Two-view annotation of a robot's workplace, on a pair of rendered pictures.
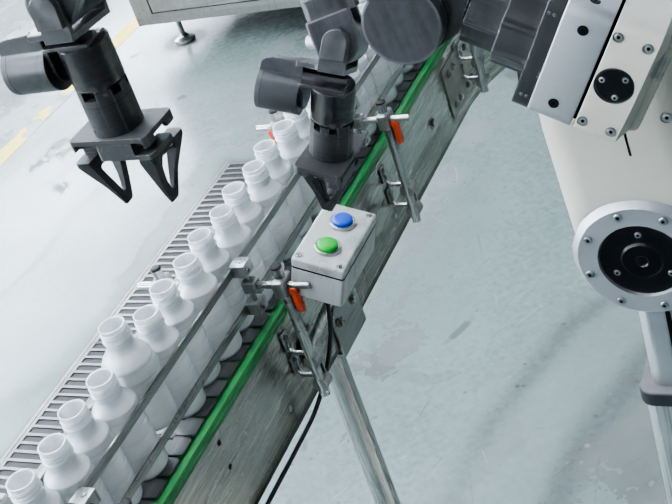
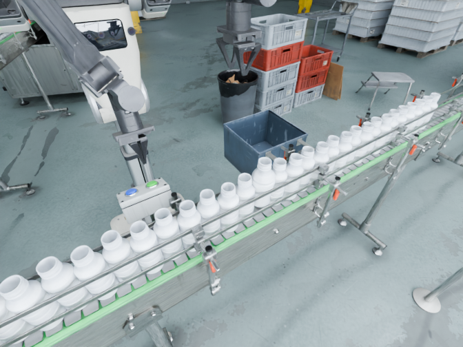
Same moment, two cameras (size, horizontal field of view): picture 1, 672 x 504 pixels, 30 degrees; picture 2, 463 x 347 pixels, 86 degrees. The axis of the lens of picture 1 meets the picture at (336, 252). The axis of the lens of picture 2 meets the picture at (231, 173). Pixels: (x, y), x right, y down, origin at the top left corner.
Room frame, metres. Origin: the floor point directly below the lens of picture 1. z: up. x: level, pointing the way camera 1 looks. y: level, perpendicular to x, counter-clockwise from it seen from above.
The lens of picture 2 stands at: (1.88, 0.44, 1.62)
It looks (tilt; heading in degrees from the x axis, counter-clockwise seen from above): 41 degrees down; 205
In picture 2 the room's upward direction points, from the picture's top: straight up
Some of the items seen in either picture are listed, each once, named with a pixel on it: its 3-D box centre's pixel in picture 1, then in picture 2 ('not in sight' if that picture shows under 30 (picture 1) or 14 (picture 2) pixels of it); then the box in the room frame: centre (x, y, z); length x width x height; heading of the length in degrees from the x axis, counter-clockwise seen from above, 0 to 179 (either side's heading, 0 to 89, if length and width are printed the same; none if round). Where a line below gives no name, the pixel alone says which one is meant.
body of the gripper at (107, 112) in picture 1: (112, 110); (238, 19); (1.27, 0.18, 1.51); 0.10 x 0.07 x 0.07; 57
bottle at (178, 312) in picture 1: (182, 332); (228, 207); (1.47, 0.24, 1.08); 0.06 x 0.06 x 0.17
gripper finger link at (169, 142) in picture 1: (150, 164); (233, 50); (1.26, 0.16, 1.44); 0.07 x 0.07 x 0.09; 57
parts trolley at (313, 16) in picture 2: not in sight; (321, 34); (-3.60, -0.22, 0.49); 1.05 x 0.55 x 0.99; 148
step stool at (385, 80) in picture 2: not in sight; (383, 87); (-2.17, 0.95, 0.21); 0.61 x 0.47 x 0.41; 21
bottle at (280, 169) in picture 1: (280, 188); (94, 272); (1.77, 0.05, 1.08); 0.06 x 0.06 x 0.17
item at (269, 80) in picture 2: not in sight; (270, 71); (-1.12, -0.43, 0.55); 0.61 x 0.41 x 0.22; 155
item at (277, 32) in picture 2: not in sight; (274, 30); (-1.13, -0.43, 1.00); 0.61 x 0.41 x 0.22; 155
